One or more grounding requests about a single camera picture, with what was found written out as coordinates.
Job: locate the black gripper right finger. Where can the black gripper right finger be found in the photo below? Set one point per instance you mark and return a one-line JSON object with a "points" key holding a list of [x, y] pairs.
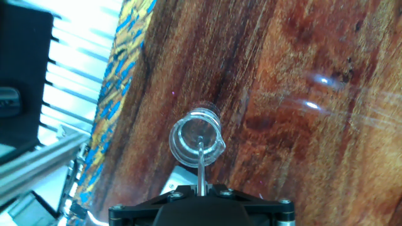
{"points": [[270, 212]]}

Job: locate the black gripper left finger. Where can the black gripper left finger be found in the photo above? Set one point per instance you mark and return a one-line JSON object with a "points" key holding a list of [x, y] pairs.
{"points": [[135, 213]]}

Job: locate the clear glass stirring rod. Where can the clear glass stirring rod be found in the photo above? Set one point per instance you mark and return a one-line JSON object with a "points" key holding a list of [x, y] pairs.
{"points": [[201, 169]]}

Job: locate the glass beaker with water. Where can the glass beaker with water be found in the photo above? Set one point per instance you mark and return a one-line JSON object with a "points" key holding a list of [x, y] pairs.
{"points": [[188, 138]]}

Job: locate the glossy wood pattern mat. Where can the glossy wood pattern mat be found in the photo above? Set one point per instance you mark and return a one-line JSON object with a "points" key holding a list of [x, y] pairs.
{"points": [[282, 141]]}

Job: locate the blue starry tablecloth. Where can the blue starry tablecloth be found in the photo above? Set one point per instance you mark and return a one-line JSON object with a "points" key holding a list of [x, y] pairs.
{"points": [[119, 78]]}

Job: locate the black computer mouse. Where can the black computer mouse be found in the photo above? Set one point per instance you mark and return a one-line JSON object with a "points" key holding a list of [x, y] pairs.
{"points": [[9, 102]]}

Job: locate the black desk pad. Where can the black desk pad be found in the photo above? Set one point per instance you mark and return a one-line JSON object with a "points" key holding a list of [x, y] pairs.
{"points": [[22, 62]]}

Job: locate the aluminium frame post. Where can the aluminium frame post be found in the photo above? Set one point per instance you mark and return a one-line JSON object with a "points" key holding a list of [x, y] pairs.
{"points": [[41, 166]]}

